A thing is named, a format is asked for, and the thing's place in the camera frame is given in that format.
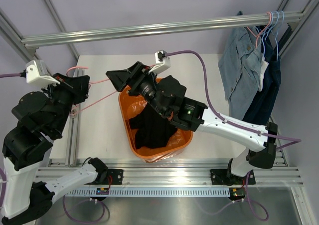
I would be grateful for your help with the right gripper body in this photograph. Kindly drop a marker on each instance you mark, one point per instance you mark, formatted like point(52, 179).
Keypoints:
point(146, 85)

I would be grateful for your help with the orange plastic basket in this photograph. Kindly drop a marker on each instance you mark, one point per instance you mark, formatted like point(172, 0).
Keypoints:
point(130, 106)

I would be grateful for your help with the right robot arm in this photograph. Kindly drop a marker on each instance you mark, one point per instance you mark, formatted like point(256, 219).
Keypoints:
point(259, 141)

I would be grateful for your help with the white slotted cable duct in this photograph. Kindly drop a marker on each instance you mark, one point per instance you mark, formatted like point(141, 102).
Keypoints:
point(167, 192)

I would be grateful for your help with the black skirt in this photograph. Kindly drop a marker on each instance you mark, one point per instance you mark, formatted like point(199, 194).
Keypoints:
point(153, 131)

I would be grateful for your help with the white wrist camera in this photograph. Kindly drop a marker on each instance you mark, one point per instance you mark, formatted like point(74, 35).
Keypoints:
point(162, 62)
point(38, 74)

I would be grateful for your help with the light blue hanger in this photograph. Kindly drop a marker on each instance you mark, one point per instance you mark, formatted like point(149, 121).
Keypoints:
point(276, 30)
point(270, 28)

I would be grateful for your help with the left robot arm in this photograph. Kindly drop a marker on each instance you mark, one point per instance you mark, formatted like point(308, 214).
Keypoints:
point(42, 116)

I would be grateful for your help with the front aluminium frame rail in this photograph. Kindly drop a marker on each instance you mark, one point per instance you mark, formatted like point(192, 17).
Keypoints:
point(175, 172)

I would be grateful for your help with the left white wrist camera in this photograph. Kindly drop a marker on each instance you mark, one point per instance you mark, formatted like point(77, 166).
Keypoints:
point(38, 74)

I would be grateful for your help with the aluminium hanging rail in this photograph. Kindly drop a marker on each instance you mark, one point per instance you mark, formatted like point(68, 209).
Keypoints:
point(36, 41)

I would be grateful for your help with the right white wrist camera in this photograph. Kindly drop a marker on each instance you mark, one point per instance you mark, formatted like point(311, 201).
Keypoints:
point(162, 62)

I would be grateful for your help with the white garment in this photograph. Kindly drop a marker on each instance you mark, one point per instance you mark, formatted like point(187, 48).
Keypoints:
point(264, 66)

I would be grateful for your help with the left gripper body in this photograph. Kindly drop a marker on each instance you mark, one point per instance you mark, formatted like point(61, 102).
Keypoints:
point(67, 92)

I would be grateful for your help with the dark blue denim garment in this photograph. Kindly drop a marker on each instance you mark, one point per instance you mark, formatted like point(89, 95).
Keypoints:
point(262, 105)

